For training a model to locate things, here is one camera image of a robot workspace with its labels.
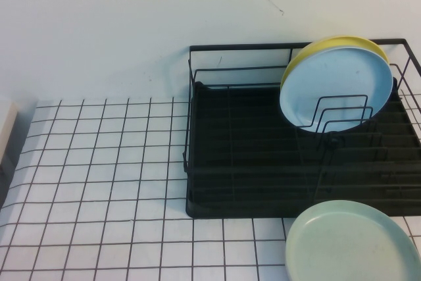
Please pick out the light blue round plate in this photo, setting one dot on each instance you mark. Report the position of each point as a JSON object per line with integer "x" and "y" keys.
{"x": 329, "y": 87}

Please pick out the light green round plate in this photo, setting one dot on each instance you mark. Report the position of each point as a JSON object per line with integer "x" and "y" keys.
{"x": 348, "y": 248}

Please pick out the black plastic drip tray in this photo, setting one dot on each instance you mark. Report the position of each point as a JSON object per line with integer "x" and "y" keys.
{"x": 250, "y": 123}

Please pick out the white black-grid table mat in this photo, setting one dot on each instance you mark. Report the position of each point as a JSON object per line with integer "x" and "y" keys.
{"x": 98, "y": 162}

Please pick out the yellow round plate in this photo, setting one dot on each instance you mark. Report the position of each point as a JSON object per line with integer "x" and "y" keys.
{"x": 329, "y": 43}

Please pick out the beige block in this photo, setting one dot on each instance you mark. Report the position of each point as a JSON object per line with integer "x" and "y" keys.
{"x": 6, "y": 129}

